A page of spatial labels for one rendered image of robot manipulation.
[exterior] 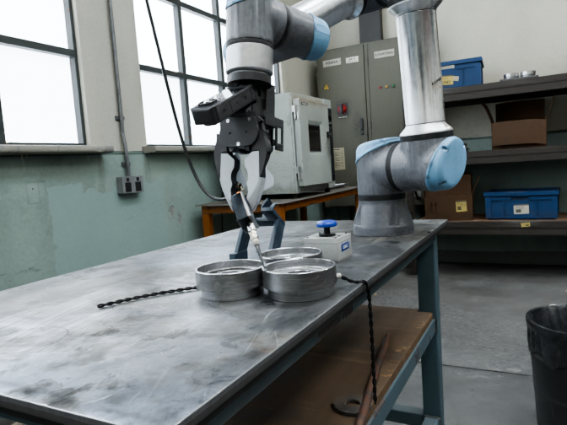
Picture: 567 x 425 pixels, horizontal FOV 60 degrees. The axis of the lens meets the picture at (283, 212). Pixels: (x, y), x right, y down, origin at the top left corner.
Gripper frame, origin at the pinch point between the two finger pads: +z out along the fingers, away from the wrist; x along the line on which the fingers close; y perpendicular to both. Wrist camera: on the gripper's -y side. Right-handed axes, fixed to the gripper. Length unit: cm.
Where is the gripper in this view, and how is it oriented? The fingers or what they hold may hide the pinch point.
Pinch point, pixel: (240, 202)
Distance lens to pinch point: 75.9
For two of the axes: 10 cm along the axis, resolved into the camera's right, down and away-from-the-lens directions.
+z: -0.1, 10.0, -0.2
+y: 4.8, 0.2, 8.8
